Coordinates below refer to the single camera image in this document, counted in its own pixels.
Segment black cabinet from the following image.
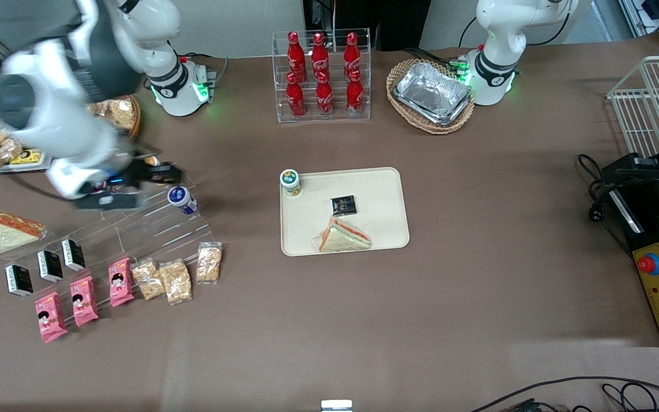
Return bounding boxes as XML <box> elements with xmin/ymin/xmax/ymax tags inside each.
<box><xmin>304</xmin><ymin>0</ymin><xmax>433</xmax><ymax>52</ymax></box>

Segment black and white box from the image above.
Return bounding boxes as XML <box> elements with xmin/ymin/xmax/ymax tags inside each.
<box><xmin>5</xmin><ymin>264</ymin><xmax>34</xmax><ymax>298</ymax></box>
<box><xmin>61</xmin><ymin>238</ymin><xmax>86</xmax><ymax>272</ymax></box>
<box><xmin>37</xmin><ymin>250</ymin><xmax>64</xmax><ymax>283</ymax></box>

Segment narrow peanut crisp pack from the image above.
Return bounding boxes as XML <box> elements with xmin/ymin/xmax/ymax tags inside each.
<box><xmin>196</xmin><ymin>241</ymin><xmax>223</xmax><ymax>285</ymax></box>

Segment silver foil tray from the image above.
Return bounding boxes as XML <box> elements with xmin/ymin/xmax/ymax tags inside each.
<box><xmin>394</xmin><ymin>62</ymin><xmax>472</xmax><ymax>125</ymax></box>

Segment rectangular snack tray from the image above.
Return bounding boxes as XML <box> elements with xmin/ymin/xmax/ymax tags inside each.
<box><xmin>0</xmin><ymin>148</ymin><xmax>54</xmax><ymax>174</ymax></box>

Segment pink snack packet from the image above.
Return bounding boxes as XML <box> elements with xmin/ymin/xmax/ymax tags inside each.
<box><xmin>34</xmin><ymin>291</ymin><xmax>69</xmax><ymax>344</ymax></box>
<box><xmin>70</xmin><ymin>275</ymin><xmax>100</xmax><ymax>328</ymax></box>
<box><xmin>108</xmin><ymin>257</ymin><xmax>134</xmax><ymax>308</ymax></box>

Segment wicker basket with foil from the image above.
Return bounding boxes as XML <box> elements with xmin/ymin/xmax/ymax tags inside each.
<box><xmin>386</xmin><ymin>58</ymin><xmax>475</xmax><ymax>136</ymax></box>

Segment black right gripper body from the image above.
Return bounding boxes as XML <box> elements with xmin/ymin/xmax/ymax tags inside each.
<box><xmin>106</xmin><ymin>163</ymin><xmax>156</xmax><ymax>193</ymax></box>

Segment round wicker snack basket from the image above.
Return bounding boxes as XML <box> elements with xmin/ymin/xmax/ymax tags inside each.
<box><xmin>86</xmin><ymin>94</ymin><xmax>142</xmax><ymax>142</ymax></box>

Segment black cable with plug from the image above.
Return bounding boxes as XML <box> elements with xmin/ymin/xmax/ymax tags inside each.
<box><xmin>577</xmin><ymin>153</ymin><xmax>612</xmax><ymax>225</ymax></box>

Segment wrapped triangle sandwich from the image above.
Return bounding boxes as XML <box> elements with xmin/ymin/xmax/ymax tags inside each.
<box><xmin>311</xmin><ymin>216</ymin><xmax>372</xmax><ymax>253</ymax></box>
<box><xmin>0</xmin><ymin>208</ymin><xmax>47</xmax><ymax>256</ymax></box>

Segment blue-lidded yogurt cup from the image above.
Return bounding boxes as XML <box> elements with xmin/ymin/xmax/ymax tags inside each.
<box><xmin>167</xmin><ymin>185</ymin><xmax>199</xmax><ymax>216</ymax></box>

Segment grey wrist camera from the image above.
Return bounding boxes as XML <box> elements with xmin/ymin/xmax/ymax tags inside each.
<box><xmin>75</xmin><ymin>193</ymin><xmax>141</xmax><ymax>211</ymax></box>

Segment clear snack bag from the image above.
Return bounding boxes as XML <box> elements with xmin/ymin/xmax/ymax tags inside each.
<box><xmin>96</xmin><ymin>98</ymin><xmax>136</xmax><ymax>132</ymax></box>
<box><xmin>0</xmin><ymin>133</ymin><xmax>25</xmax><ymax>170</ymax></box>

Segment yellow snack packet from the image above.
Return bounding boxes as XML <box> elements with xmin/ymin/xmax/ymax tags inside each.
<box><xmin>9</xmin><ymin>149</ymin><xmax>42</xmax><ymax>166</ymax></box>

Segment looped black cable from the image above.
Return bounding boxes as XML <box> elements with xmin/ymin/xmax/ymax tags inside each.
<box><xmin>601</xmin><ymin>382</ymin><xmax>659</xmax><ymax>412</ymax></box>

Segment small black packet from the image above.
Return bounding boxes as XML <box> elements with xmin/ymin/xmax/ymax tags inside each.
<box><xmin>331</xmin><ymin>195</ymin><xmax>358</xmax><ymax>216</ymax></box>

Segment clear acrylic stepped stand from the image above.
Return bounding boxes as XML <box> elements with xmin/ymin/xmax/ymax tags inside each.
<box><xmin>0</xmin><ymin>172</ymin><xmax>216</xmax><ymax>281</ymax></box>

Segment cream plastic tray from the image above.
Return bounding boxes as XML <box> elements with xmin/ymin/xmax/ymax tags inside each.
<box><xmin>280</xmin><ymin>167</ymin><xmax>410</xmax><ymax>257</ymax></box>

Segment thin black cable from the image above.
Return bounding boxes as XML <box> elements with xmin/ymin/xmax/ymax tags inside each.
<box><xmin>458</xmin><ymin>16</ymin><xmax>482</xmax><ymax>50</ymax></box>

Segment clear acrylic bottle rack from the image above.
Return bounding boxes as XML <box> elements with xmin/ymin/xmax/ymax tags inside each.
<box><xmin>272</xmin><ymin>27</ymin><xmax>371</xmax><ymax>124</ymax></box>

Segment black arm base cable bundle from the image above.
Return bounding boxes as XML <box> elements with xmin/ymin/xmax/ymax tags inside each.
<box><xmin>399</xmin><ymin>49</ymin><xmax>471</xmax><ymax>78</ymax></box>

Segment long black cable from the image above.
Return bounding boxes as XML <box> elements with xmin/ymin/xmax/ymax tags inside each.
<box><xmin>470</xmin><ymin>376</ymin><xmax>659</xmax><ymax>412</ymax></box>

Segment white wire basket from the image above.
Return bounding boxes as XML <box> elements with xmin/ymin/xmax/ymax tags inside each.
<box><xmin>607</xmin><ymin>54</ymin><xmax>659</xmax><ymax>159</ymax></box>

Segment green-lidded yogurt cup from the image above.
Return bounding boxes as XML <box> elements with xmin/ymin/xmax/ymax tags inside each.
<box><xmin>280</xmin><ymin>169</ymin><xmax>301</xmax><ymax>197</ymax></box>

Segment grey arm base cable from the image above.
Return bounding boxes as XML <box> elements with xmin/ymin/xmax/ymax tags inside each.
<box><xmin>178</xmin><ymin>53</ymin><xmax>230</xmax><ymax>88</ymax></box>

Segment metal shelving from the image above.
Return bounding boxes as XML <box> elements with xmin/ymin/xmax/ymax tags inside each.
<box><xmin>618</xmin><ymin>0</ymin><xmax>659</xmax><ymax>53</ymax></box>

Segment red cola bottle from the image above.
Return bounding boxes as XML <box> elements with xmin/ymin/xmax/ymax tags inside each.
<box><xmin>311</xmin><ymin>32</ymin><xmax>329</xmax><ymax>78</ymax></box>
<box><xmin>287</xmin><ymin>31</ymin><xmax>306</xmax><ymax>78</ymax></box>
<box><xmin>346</xmin><ymin>69</ymin><xmax>364</xmax><ymax>117</ymax></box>
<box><xmin>285</xmin><ymin>72</ymin><xmax>306</xmax><ymax>119</ymax></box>
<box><xmin>344</xmin><ymin>31</ymin><xmax>361</xmax><ymax>75</ymax></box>
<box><xmin>315</xmin><ymin>72</ymin><xmax>334</xmax><ymax>119</ymax></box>

